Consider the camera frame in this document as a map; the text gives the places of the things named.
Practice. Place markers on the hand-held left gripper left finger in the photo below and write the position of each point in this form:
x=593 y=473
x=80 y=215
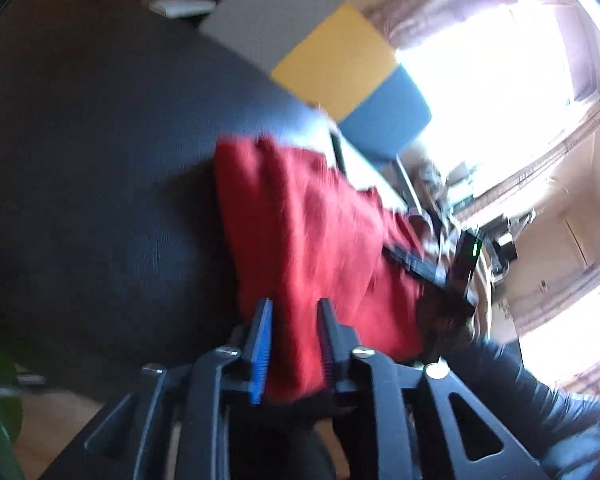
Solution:
x=260 y=355

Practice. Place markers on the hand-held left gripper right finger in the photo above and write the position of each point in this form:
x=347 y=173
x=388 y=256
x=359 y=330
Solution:
x=327 y=340

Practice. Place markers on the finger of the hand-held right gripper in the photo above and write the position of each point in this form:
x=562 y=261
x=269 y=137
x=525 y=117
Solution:
x=415 y=266

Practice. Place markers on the red knit sweater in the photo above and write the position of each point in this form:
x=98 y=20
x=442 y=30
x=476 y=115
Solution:
x=300 y=240

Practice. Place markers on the person's right forearm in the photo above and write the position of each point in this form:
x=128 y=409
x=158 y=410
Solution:
x=545 y=400

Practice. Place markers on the cluttered wooden desk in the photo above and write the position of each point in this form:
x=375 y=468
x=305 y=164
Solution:
x=440 y=185

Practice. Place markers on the bright side window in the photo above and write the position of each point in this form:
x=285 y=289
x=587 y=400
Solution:
x=570 y=340

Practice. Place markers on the grey yellow blue armchair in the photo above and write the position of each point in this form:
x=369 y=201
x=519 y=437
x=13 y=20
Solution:
x=325 y=55

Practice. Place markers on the pink patterned curtain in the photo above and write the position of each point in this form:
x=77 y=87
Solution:
x=455 y=15

